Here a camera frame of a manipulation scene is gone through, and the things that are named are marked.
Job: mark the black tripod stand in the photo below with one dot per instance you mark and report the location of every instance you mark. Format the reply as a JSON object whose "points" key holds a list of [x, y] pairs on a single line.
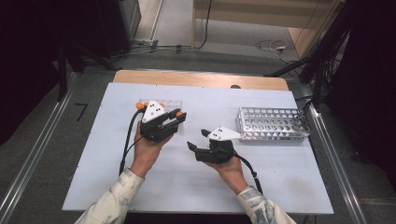
{"points": [[317, 62]]}

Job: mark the dark round table grommet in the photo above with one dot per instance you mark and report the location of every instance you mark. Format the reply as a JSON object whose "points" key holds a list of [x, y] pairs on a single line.
{"points": [[235, 86]]}

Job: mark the metal floor rail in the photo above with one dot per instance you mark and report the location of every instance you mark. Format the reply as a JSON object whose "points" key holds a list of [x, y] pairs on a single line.
{"points": [[34, 155], [336, 161]]}

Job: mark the clear plastic tube rack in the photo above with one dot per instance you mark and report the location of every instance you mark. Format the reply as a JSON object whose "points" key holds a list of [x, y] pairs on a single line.
{"points": [[172, 103]]}

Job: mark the wooden cabinet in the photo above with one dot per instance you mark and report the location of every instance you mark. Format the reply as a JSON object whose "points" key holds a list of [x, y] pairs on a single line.
{"points": [[249, 15]]}

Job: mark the person's right hand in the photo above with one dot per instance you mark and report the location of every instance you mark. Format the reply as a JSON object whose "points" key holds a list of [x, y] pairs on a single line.
{"points": [[233, 174]]}

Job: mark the metal test tube rack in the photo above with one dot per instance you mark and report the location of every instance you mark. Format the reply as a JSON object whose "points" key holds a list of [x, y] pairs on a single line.
{"points": [[274, 136]]}

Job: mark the black metal stand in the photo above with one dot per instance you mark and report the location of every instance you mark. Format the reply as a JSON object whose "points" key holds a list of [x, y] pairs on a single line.
{"points": [[62, 74]]}

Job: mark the person's left hand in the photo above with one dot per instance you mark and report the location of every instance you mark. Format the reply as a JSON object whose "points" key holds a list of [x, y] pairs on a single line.
{"points": [[146, 155]]}

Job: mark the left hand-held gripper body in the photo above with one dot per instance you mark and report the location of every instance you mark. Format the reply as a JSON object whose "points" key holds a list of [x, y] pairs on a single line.
{"points": [[154, 124]]}

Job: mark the dark cabinet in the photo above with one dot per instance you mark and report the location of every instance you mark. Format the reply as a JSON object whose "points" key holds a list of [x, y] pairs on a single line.
{"points": [[115, 25]]}

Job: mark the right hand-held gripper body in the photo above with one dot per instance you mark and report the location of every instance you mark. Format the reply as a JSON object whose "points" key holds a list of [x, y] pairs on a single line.
{"points": [[218, 152]]}

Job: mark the white table board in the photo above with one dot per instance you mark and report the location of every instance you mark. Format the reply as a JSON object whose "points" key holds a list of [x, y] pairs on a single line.
{"points": [[202, 186]]}

